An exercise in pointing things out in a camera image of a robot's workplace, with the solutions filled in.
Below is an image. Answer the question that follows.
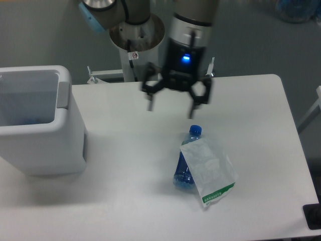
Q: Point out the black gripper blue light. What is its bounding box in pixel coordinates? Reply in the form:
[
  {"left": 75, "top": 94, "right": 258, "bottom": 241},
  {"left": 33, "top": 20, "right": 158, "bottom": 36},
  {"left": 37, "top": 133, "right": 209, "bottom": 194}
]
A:
[{"left": 141, "top": 37, "right": 214, "bottom": 119}]

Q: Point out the white plastic trash can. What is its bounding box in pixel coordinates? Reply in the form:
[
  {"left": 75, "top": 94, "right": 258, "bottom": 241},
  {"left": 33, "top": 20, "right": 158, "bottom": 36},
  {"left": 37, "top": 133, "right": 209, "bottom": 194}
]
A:
[{"left": 1, "top": 65, "right": 88, "bottom": 176}]

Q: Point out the blue plastic water bottle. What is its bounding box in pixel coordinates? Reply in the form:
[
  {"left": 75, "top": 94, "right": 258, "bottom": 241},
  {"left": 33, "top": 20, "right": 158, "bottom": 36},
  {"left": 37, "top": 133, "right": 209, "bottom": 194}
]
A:
[{"left": 173, "top": 125, "right": 202, "bottom": 190}]

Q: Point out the white paper bag green stripe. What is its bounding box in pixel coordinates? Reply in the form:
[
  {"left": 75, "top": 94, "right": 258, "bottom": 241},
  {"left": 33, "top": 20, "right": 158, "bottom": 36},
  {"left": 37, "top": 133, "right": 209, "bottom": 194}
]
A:
[{"left": 180, "top": 137, "right": 238, "bottom": 208}]

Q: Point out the blue bag on floor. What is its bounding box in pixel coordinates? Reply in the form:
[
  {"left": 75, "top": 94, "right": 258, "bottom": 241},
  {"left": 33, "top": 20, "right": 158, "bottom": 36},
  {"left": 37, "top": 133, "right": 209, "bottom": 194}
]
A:
[{"left": 275, "top": 0, "right": 320, "bottom": 24}]

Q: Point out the black clamp at table edge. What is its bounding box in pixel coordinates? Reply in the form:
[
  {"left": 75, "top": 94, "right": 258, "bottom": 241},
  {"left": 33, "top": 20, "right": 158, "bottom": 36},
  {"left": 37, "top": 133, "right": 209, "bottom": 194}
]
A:
[{"left": 302, "top": 203, "right": 320, "bottom": 230}]

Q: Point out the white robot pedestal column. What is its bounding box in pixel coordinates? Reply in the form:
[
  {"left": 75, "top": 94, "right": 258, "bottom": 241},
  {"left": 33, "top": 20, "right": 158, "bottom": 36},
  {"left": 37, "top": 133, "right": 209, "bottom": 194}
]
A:
[{"left": 109, "top": 14, "right": 165, "bottom": 82}]

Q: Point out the white metal table frame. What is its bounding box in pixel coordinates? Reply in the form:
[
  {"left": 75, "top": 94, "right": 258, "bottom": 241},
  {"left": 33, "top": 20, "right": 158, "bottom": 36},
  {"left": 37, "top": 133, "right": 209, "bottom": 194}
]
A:
[{"left": 87, "top": 57, "right": 216, "bottom": 84}]

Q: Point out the white frame bar right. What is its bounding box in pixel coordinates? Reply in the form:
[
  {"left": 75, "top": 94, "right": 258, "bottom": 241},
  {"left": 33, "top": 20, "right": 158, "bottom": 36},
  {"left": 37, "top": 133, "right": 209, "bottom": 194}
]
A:
[{"left": 296, "top": 86, "right": 320, "bottom": 135}]

